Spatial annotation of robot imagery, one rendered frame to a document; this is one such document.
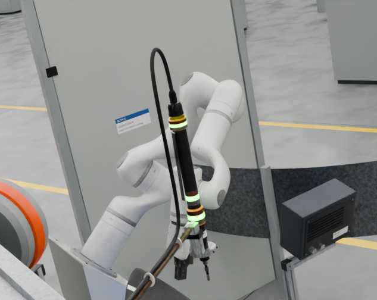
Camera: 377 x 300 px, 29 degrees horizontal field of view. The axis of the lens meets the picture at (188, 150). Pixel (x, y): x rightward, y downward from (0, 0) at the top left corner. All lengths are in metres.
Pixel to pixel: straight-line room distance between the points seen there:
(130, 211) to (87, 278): 0.28
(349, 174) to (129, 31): 1.30
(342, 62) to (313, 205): 5.96
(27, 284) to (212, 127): 1.62
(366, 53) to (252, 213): 4.65
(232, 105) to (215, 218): 1.86
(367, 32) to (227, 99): 6.06
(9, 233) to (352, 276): 3.61
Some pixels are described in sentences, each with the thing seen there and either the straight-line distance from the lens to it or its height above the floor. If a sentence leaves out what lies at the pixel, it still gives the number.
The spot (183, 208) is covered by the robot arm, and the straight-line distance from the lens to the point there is 2.07.
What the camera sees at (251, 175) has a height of 0.91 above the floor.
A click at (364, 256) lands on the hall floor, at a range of 4.77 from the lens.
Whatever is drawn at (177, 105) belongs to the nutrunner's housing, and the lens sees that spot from 1.74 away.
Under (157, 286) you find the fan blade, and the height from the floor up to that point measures 1.39.
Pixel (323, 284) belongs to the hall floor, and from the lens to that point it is 4.51.
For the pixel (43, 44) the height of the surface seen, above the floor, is 1.78.
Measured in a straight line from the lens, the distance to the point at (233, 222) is 3.96.
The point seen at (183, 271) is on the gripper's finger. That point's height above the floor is 1.29.
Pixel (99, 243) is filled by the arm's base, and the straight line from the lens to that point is 2.53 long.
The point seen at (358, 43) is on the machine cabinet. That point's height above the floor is 0.48.
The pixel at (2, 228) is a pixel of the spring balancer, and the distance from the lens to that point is 1.10.
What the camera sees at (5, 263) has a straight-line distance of 0.62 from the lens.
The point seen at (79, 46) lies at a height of 1.73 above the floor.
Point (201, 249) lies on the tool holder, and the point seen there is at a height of 1.47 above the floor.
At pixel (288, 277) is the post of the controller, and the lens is 2.61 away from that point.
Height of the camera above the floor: 2.30
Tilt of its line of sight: 19 degrees down
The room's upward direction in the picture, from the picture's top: 11 degrees counter-clockwise
